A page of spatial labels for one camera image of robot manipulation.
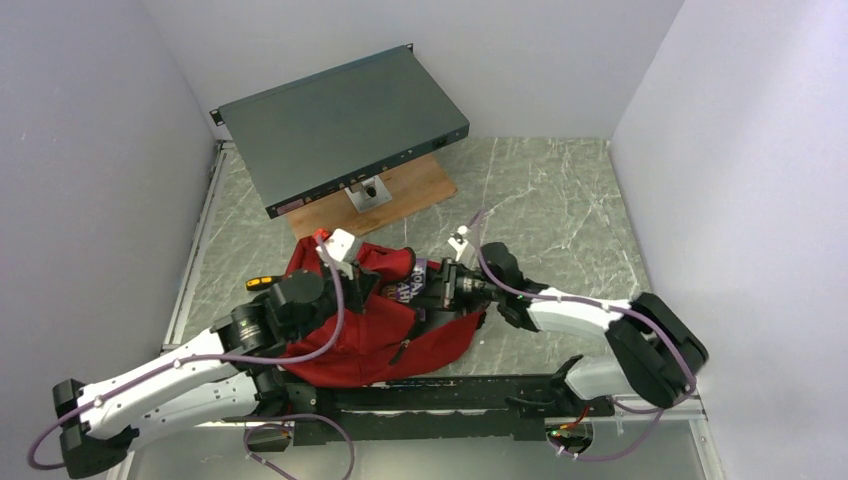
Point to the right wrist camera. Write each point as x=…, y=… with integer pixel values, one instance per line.
x=460, y=241

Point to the grey rack-mount device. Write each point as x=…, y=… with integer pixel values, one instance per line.
x=312, y=137

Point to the wooden board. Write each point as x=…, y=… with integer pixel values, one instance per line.
x=414, y=186

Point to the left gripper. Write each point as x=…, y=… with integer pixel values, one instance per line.
x=359, y=288

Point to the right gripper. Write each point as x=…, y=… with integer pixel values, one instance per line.
x=442, y=291

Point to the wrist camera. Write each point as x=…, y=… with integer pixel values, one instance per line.
x=460, y=241
x=339, y=248

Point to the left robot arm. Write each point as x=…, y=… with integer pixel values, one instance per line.
x=225, y=371

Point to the orange Roald Dahl book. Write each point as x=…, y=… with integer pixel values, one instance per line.
x=406, y=290

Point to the aluminium frame rail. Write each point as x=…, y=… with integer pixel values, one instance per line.
x=217, y=176

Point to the yellow handled screwdriver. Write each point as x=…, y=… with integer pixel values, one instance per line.
x=260, y=283

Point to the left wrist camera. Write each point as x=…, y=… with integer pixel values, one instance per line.
x=339, y=248

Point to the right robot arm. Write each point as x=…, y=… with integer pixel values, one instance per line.
x=654, y=355

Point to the red student backpack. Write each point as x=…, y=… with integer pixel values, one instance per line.
x=390, y=340

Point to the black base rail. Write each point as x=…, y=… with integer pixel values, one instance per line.
x=521, y=407

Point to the metal stand bracket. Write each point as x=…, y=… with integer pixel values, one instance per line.
x=368, y=194

